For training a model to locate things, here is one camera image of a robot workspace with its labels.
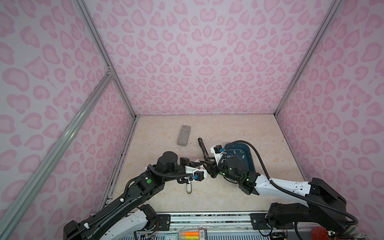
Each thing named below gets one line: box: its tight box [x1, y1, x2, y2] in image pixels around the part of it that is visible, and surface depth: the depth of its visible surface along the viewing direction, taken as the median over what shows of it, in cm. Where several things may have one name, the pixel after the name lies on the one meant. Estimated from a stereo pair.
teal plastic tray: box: [224, 142, 256, 173], surface depth 98 cm
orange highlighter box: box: [179, 229, 208, 240], surface depth 70 cm
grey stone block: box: [177, 125, 191, 147], surface depth 106 cm
